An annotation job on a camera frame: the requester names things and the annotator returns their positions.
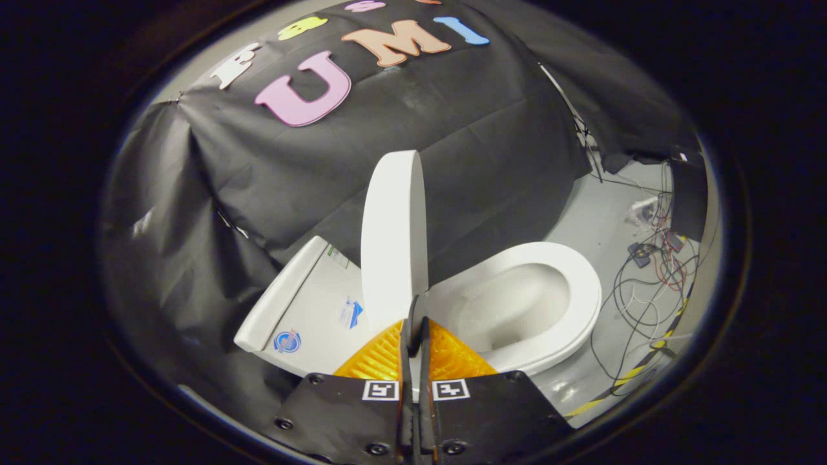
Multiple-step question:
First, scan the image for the black backdrop cloth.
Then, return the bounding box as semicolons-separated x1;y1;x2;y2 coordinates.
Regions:
100;0;702;414

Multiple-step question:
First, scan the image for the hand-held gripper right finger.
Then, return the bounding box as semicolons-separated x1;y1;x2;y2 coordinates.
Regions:
419;315;576;465

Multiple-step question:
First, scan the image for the black box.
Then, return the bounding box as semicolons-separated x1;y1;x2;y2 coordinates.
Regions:
669;150;709;241

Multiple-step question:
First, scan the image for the tangle of cables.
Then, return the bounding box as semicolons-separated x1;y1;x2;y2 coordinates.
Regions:
591;187;705;388

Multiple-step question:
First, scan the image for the thin backdrop stand pole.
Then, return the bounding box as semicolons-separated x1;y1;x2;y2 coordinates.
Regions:
538;61;605;181

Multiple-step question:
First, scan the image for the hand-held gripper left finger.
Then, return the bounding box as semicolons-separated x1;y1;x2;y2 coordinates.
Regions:
268;294;421;465

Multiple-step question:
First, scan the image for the white toilet bowl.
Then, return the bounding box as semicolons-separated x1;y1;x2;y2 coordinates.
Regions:
446;263;598;379

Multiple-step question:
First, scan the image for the white toilet lid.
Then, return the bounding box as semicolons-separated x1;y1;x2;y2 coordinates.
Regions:
360;150;430;338

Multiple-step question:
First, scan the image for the yellow black striped floor tape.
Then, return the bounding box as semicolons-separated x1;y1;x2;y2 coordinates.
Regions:
565;284;695;418

